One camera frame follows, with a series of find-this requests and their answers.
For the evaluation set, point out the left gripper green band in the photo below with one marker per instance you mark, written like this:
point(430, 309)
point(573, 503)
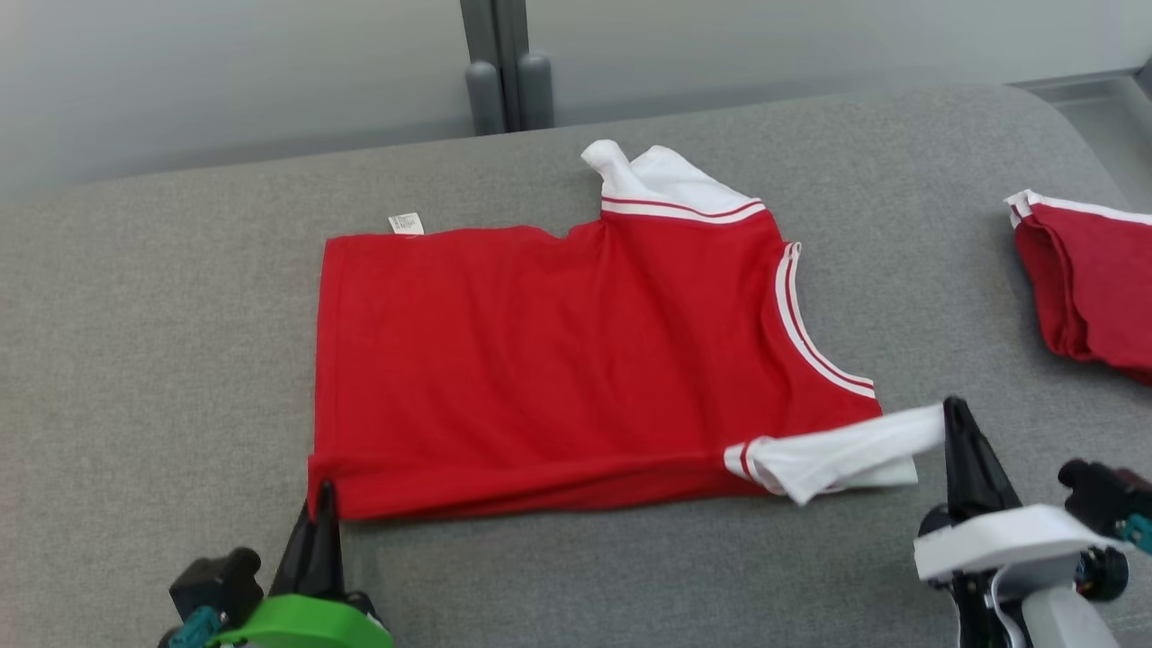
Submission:
point(306, 625)

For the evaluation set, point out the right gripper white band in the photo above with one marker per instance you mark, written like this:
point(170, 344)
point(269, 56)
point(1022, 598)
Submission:
point(1008, 544)

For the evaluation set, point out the red shorts white trim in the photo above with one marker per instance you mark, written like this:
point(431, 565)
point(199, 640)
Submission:
point(1098, 288)

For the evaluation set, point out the red white sleeved shirt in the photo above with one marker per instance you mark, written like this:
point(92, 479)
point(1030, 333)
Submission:
point(540, 360)

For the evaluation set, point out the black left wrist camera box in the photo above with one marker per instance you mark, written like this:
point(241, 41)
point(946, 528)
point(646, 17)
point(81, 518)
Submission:
point(216, 580)

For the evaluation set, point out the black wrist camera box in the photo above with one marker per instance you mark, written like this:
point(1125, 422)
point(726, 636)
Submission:
point(1102, 490)
point(216, 580)

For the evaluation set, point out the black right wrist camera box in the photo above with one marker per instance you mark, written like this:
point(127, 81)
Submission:
point(1102, 490)

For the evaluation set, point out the grey metal floor rail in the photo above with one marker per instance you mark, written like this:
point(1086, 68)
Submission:
point(1089, 81)

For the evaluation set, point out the grey cylinder post bumper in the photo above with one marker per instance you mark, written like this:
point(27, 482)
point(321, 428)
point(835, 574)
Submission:
point(535, 90)
point(484, 99)

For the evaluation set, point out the grey metal partition post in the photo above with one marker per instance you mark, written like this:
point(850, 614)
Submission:
point(493, 36)

